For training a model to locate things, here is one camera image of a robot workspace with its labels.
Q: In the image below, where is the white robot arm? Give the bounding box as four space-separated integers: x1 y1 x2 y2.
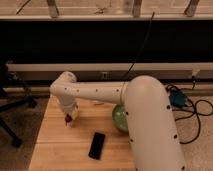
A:
50 72 187 171

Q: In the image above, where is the black floor cable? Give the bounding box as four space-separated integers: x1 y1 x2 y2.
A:
165 83 213 145

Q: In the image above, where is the black phone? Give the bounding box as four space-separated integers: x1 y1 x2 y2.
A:
88 132 105 160

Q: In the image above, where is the blue box on floor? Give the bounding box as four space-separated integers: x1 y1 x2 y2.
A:
169 91 186 107

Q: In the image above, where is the green bowl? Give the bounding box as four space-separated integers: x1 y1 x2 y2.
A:
112 105 128 133

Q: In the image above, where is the black hanging cable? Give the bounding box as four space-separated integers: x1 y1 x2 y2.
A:
120 11 156 81

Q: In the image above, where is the dark red pepper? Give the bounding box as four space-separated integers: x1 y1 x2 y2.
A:
65 114 73 123

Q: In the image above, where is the black office chair base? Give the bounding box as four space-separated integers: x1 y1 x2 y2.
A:
0 63 38 148

